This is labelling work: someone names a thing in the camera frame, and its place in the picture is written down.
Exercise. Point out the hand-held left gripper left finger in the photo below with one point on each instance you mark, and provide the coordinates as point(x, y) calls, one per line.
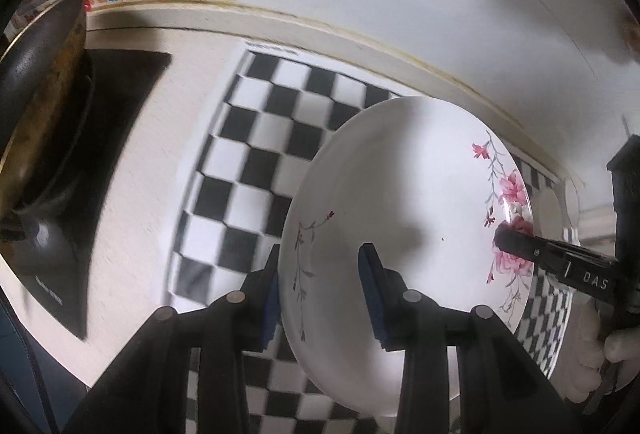
point(267, 309)

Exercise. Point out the white floral plate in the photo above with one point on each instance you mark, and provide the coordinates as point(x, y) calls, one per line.
point(400, 174)

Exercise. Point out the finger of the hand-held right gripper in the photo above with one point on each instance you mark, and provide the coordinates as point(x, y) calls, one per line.
point(525, 248)

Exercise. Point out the person's right hand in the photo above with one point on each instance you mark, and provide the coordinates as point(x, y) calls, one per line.
point(582, 354)

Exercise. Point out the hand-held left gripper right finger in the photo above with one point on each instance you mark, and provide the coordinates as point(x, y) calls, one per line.
point(371, 294)

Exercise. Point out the black wok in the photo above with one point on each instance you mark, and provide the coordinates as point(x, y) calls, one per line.
point(45, 79)

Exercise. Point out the black induction cooker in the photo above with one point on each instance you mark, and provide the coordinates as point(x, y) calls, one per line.
point(125, 79)

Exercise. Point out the black white checkered mat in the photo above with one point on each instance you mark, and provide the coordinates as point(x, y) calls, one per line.
point(260, 114)

